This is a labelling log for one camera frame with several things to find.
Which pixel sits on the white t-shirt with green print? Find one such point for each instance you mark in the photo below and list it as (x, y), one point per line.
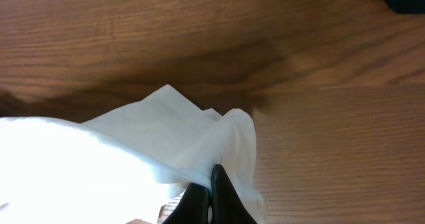
(125, 164)

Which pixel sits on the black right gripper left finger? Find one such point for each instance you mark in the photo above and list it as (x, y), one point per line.
(193, 207)

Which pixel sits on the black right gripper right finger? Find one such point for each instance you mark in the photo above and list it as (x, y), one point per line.
(227, 207)

